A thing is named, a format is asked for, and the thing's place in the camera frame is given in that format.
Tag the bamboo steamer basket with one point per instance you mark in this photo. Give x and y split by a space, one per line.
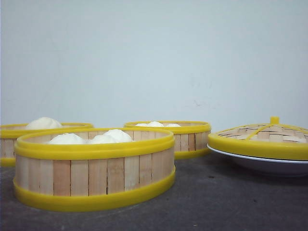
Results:
92 177
10 133
190 139

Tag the bamboo steamer lid yellow rim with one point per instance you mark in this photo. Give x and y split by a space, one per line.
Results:
272 140

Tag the white bun front right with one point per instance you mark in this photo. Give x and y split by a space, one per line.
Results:
118 135

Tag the white bun front middle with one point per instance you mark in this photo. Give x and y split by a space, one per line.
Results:
102 139

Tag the white bun back left basket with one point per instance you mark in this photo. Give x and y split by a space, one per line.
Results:
43 123

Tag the white plate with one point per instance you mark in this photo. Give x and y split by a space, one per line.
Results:
268 166

